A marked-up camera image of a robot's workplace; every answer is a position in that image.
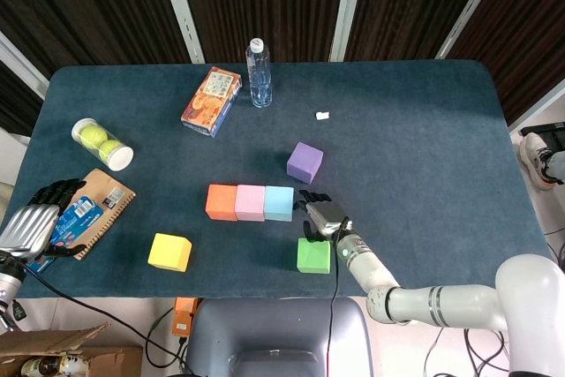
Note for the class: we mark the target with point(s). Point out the green foam cube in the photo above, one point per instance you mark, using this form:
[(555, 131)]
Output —
[(313, 258)]

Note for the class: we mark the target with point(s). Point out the grey chair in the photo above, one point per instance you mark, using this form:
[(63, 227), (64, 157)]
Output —
[(278, 333)]

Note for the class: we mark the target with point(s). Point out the teal table cloth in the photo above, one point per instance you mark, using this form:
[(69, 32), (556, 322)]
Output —
[(397, 174)]

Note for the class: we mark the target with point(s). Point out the brown cardboard box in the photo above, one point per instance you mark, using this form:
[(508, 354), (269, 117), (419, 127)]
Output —
[(110, 359)]

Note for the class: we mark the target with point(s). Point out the light blue foam cube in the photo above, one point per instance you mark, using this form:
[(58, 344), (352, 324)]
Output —
[(279, 203)]

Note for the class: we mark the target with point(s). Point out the orange foam cube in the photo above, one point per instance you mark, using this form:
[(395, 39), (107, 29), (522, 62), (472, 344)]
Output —
[(220, 202)]

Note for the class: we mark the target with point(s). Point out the yellow-green tennis ball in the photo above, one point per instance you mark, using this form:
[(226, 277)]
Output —
[(110, 149), (92, 136)]

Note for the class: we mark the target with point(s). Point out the small white object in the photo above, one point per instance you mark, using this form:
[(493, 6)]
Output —
[(322, 115)]

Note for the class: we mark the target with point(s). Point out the blue cookie packet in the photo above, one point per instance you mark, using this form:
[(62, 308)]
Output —
[(81, 218)]

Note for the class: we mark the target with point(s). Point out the clear plastic water bottle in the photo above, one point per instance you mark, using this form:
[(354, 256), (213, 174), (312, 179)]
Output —
[(259, 77)]

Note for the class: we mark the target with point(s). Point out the blue orange biscuit box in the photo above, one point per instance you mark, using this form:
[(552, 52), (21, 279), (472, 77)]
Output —
[(212, 101)]

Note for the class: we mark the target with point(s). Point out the yellow foam cube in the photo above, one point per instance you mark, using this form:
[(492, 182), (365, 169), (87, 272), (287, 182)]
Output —
[(170, 252)]

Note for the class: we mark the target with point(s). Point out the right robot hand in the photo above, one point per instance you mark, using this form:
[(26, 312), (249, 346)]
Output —
[(326, 218)]

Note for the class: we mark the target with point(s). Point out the purple foam cube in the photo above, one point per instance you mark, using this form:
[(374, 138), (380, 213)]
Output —
[(304, 163)]

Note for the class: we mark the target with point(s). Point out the brown spiral notebook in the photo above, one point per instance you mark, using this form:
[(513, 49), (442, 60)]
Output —
[(115, 200)]

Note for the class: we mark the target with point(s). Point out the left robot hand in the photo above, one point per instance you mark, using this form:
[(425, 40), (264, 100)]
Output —
[(31, 231)]

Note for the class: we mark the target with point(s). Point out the white orange sneaker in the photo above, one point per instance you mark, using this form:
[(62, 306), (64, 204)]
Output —
[(536, 156)]

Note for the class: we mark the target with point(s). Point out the clear tennis ball tube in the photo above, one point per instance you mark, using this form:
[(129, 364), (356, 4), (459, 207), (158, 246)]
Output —
[(119, 158)]

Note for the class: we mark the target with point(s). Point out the pink foam cube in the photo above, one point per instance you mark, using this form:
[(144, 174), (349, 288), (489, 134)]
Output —
[(250, 202)]

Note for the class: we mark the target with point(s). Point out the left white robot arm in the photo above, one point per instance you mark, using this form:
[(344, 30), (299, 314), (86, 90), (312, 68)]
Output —
[(6, 280)]

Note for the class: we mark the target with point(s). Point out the white partition post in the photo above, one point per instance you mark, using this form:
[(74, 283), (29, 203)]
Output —
[(181, 10), (351, 6), (538, 107), (472, 6), (22, 65)]

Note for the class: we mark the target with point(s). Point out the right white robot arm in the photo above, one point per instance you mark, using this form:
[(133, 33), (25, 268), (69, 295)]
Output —
[(441, 302)]

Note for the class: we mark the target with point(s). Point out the black rectangular object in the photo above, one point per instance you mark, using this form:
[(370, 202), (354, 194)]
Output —
[(547, 132)]

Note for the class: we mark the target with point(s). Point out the labelled glass bottle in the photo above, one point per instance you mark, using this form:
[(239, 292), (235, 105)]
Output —
[(48, 366)]

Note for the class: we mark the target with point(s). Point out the orange power strip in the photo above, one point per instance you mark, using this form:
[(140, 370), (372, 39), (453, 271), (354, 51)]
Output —
[(183, 319)]

